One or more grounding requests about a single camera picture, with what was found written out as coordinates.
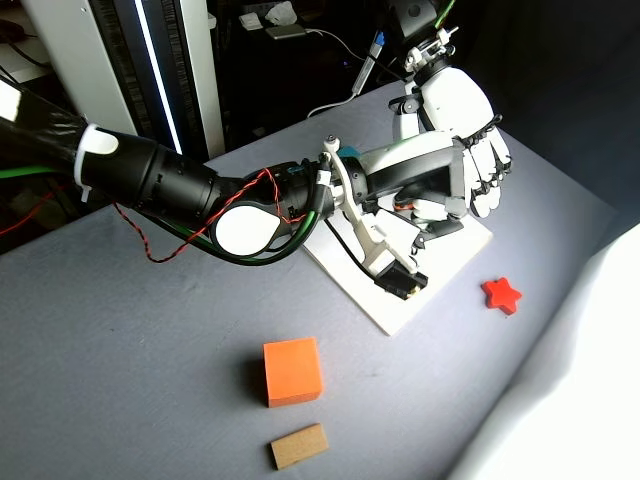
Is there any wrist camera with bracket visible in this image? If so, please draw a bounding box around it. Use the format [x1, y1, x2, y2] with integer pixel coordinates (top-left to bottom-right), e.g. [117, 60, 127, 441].
[321, 133, 430, 302]

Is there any white board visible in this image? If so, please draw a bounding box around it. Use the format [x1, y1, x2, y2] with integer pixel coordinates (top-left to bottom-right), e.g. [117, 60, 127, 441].
[301, 209, 494, 337]

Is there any tan wooden block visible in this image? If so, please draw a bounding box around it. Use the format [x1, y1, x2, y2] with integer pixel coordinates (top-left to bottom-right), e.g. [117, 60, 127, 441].
[270, 422, 330, 471]

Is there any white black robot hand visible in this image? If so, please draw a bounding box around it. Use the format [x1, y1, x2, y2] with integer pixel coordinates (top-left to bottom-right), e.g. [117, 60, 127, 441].
[388, 64, 514, 220]
[358, 131, 472, 239]

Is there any white side desk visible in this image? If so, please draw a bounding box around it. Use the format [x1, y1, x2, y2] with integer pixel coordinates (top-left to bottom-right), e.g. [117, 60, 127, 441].
[0, 14, 51, 86]

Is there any white paper sheet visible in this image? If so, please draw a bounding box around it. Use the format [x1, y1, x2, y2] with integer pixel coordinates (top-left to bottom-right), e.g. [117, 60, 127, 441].
[309, 214, 489, 326]

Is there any white cable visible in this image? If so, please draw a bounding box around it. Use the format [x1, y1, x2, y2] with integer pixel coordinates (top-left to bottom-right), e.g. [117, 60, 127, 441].
[305, 27, 374, 120]

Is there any orange cube block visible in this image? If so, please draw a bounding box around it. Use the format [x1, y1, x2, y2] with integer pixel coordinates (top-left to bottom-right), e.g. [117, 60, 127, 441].
[262, 336, 325, 409]

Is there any grey table cloth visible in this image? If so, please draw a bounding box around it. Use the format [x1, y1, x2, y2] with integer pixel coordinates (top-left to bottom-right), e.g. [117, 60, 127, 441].
[0, 82, 619, 480]

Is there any red star block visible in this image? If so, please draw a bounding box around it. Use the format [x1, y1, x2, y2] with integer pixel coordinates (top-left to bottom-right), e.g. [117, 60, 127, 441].
[480, 276, 524, 317]

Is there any white crumpled tissue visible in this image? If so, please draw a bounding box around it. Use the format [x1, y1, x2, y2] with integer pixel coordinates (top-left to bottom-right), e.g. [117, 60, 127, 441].
[264, 0, 299, 26]

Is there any silver power adapter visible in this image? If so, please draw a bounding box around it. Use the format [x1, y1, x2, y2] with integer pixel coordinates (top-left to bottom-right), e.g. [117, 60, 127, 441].
[264, 23, 307, 41]

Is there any white column with light strip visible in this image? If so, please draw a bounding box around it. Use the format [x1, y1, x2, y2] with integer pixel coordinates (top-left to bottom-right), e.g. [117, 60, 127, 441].
[19, 0, 226, 161]

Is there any white body shell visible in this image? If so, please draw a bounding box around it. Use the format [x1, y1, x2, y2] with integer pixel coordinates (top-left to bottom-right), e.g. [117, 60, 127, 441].
[447, 234, 640, 480]

